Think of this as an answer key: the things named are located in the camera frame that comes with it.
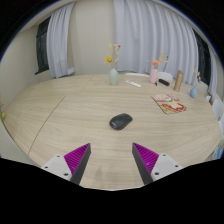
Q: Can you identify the white chair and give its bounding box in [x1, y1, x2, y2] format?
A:
[157, 71, 174, 82]
[218, 114, 224, 136]
[211, 98, 224, 121]
[124, 71, 151, 78]

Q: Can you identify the blue vase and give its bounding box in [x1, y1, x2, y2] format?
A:
[189, 85, 198, 99]

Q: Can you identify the yellow dried flower bunch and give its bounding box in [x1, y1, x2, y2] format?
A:
[104, 43, 122, 70]

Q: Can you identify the copper insulated bottle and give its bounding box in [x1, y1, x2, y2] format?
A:
[173, 69, 185, 93]

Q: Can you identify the wide white curtain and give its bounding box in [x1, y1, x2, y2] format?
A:
[113, 0, 200, 85]

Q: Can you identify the tan dried grass bunch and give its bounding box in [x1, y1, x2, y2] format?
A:
[192, 65, 202, 88]

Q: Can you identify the black computer mouse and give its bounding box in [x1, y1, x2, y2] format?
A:
[109, 113, 134, 131]

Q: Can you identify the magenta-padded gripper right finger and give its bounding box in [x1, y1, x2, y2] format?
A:
[131, 142, 184, 186]

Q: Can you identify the pink vase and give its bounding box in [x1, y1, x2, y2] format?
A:
[149, 68, 159, 84]

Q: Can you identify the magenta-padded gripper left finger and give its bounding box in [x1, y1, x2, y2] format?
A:
[41, 142, 92, 186]

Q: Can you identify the narrow white curtain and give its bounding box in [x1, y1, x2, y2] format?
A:
[208, 49, 219, 95]
[46, 2, 76, 79]

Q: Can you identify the dark window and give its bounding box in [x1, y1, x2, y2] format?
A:
[34, 16, 52, 75]
[192, 29, 212, 87]

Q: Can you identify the pale green vase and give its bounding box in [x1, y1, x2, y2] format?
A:
[109, 68, 119, 86]

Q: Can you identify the white remote control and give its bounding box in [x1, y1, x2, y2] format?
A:
[125, 79, 142, 89]

